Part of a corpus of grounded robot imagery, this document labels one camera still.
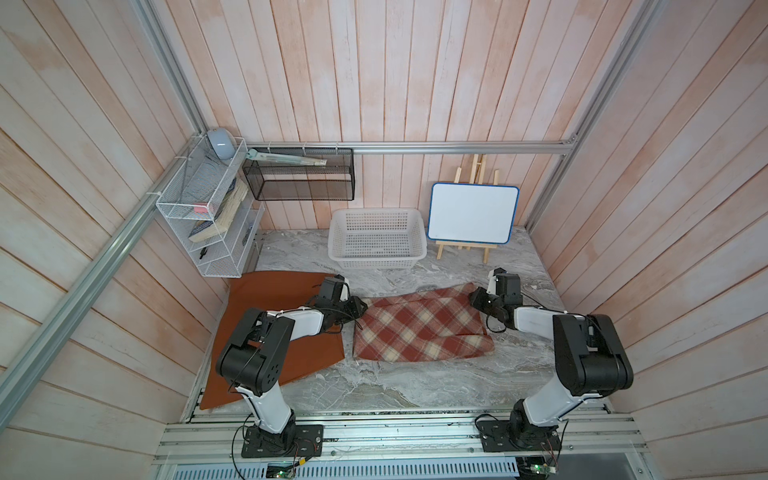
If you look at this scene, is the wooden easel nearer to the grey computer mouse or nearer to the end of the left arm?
the end of the left arm

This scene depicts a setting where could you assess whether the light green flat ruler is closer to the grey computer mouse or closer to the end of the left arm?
the grey computer mouse

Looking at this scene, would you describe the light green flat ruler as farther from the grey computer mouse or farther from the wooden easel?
the wooden easel

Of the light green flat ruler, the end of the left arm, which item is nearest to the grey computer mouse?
the light green flat ruler
